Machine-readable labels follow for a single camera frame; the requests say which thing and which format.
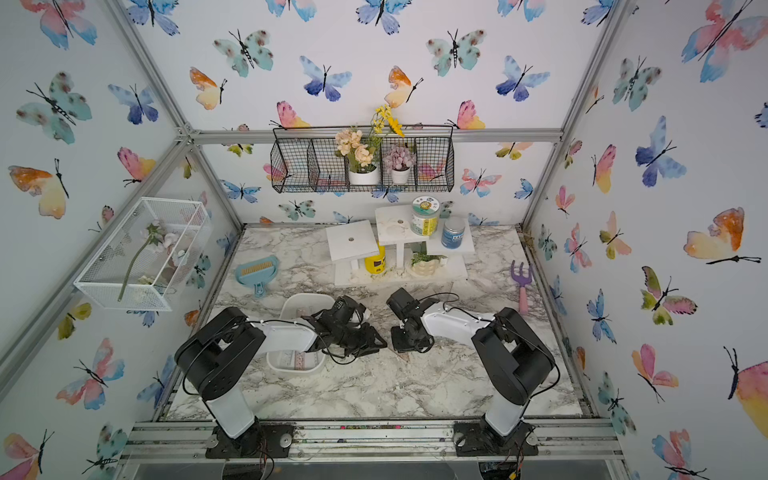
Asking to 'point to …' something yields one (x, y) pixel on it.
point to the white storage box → (294, 306)
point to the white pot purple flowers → (398, 162)
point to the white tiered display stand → (391, 253)
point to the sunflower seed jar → (425, 215)
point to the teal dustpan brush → (257, 273)
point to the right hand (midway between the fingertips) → (401, 345)
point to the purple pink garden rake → (522, 280)
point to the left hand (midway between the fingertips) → (388, 345)
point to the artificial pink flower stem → (158, 238)
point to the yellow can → (376, 264)
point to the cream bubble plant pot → (425, 264)
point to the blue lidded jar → (453, 231)
